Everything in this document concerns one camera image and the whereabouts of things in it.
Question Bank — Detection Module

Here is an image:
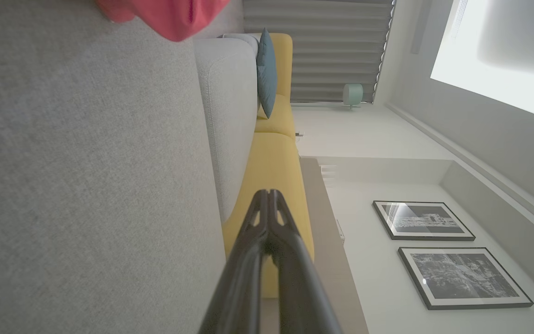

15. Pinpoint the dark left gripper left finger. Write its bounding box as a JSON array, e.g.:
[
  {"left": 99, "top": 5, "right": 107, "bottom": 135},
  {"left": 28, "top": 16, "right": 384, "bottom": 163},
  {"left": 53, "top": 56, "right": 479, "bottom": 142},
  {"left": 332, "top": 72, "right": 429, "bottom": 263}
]
[{"left": 199, "top": 189, "right": 270, "bottom": 334}]

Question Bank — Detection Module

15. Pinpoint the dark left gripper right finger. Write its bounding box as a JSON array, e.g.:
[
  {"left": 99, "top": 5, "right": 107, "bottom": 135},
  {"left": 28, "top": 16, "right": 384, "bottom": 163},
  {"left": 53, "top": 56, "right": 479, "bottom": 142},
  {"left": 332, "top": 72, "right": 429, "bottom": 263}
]
[{"left": 267, "top": 189, "right": 342, "bottom": 334}]

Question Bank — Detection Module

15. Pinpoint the red garment with white trim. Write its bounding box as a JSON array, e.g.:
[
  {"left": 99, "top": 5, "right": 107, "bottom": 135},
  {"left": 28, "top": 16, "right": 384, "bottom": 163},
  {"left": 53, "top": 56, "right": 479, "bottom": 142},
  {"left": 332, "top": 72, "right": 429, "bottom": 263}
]
[{"left": 95, "top": 0, "right": 230, "bottom": 42}]

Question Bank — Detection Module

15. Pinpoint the beige wooden side board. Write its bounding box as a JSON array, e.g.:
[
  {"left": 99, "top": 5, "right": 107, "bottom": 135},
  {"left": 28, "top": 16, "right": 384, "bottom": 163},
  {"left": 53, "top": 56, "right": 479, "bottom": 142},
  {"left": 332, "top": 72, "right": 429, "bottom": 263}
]
[{"left": 300, "top": 157, "right": 370, "bottom": 334}]

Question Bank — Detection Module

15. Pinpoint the yellow sofa section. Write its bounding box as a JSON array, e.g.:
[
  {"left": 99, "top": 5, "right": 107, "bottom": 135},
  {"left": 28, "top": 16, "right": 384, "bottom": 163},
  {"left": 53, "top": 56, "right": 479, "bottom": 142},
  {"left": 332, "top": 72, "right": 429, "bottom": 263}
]
[{"left": 222, "top": 32, "right": 315, "bottom": 298}]

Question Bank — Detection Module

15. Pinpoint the small black framed picture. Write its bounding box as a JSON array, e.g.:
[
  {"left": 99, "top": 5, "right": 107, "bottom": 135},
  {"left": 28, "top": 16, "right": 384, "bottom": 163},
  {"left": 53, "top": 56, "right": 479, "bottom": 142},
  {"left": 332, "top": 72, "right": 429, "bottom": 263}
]
[{"left": 372, "top": 200, "right": 477, "bottom": 242}]

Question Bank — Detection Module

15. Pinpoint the large black framed picture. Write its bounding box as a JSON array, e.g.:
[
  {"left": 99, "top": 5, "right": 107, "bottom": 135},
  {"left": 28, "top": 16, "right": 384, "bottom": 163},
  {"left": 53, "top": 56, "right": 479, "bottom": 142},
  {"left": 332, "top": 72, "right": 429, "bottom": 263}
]
[{"left": 397, "top": 246, "right": 534, "bottom": 311}]

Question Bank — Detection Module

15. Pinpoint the pale green lamp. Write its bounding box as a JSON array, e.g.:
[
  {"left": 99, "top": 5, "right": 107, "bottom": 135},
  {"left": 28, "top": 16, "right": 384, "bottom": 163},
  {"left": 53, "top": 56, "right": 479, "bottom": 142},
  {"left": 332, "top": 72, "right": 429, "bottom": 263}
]
[{"left": 342, "top": 83, "right": 364, "bottom": 111}]

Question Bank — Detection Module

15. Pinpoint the blue throw pillow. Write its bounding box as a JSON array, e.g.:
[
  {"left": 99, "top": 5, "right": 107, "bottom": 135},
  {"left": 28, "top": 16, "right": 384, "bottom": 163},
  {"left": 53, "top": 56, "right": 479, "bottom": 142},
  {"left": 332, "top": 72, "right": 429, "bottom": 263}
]
[{"left": 256, "top": 28, "right": 278, "bottom": 119}]

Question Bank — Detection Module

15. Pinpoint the grey pleated curtain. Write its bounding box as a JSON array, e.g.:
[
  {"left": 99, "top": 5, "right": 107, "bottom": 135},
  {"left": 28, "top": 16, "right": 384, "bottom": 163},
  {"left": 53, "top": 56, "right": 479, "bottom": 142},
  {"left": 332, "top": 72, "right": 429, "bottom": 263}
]
[{"left": 243, "top": 0, "right": 395, "bottom": 104}]

